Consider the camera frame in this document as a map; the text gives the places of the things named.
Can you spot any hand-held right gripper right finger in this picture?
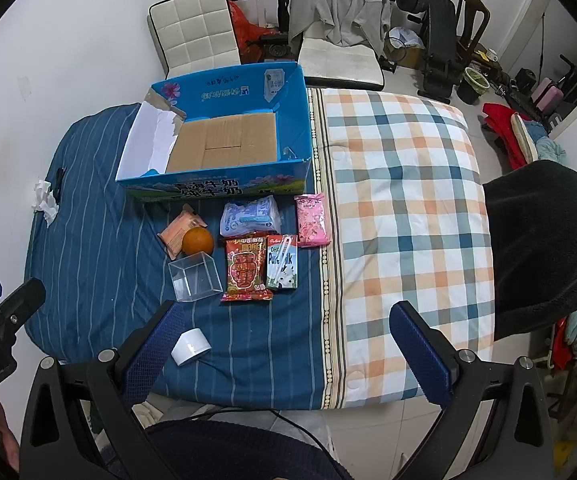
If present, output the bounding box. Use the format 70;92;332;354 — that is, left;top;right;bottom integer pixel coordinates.
389;301;562;480

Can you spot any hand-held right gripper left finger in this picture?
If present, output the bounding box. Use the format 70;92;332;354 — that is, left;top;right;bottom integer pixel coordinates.
18;300;189;480

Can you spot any white tape roll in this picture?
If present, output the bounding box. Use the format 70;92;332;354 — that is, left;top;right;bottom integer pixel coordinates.
171;328;212;365

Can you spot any clear plastic box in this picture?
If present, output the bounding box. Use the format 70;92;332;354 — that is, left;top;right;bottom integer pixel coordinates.
167;252;223;303

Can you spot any blue striped blanket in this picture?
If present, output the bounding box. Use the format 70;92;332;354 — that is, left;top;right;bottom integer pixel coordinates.
23;102;329;411

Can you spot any crumpled white tissue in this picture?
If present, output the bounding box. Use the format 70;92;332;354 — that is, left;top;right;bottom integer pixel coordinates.
32;178;60;226

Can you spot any orange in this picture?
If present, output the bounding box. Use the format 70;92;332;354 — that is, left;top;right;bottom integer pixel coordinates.
182;227;215;257

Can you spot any orange snack packet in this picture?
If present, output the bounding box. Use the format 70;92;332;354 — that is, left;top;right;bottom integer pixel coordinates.
158;205;208;256

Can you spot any red snack packet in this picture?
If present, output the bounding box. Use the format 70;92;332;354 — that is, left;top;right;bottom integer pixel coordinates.
220;237;274;302

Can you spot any plaid quilt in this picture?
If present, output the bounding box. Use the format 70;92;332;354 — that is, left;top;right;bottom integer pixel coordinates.
309;87;497;408

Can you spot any milk carton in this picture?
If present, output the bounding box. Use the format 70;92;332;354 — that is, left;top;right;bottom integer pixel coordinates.
265;233;299;291

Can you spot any black fleece cloth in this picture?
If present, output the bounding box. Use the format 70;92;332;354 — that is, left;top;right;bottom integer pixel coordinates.
483;160;577;341

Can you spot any blue white tissue packet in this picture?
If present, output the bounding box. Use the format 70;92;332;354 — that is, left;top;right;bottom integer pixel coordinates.
218;196;283;239

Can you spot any pink packet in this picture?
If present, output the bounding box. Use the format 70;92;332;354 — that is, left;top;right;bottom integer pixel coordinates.
293;193;332;248

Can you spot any red cloth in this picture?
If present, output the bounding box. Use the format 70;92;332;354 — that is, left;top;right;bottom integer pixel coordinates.
483;102;534;171

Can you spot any light blue cloth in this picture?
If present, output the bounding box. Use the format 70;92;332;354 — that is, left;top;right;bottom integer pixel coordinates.
526;120;567;163

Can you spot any blue cardboard box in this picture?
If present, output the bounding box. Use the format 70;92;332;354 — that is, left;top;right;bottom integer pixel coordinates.
115;61;314;203

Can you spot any green trash bin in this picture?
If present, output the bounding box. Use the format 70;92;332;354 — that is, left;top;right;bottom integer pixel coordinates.
456;66;492;106

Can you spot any pink suitcase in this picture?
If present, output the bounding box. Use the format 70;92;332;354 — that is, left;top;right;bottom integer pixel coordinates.
531;77;564;116

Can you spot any brown cardboard box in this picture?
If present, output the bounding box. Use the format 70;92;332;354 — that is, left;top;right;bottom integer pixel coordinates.
386;27;427;68

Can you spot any black weight bench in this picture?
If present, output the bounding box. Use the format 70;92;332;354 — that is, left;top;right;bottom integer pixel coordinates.
396;0;469;106

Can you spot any white padded chair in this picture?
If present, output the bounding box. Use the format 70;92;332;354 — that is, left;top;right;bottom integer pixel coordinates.
147;0;243;80

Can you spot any red plastic bag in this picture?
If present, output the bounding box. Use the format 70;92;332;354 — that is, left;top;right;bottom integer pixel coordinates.
227;0;269;63

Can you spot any brown wooden chair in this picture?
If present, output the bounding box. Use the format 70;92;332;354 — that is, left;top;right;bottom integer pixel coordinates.
456;0;492;68

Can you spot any grey jacket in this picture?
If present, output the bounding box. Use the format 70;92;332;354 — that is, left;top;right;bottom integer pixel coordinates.
288;0;392;61

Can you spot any black cable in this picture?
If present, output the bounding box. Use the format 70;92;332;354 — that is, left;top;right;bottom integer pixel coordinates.
168;405;329;456

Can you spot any white chair with black frame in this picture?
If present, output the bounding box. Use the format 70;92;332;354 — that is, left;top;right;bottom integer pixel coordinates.
296;35;388;92

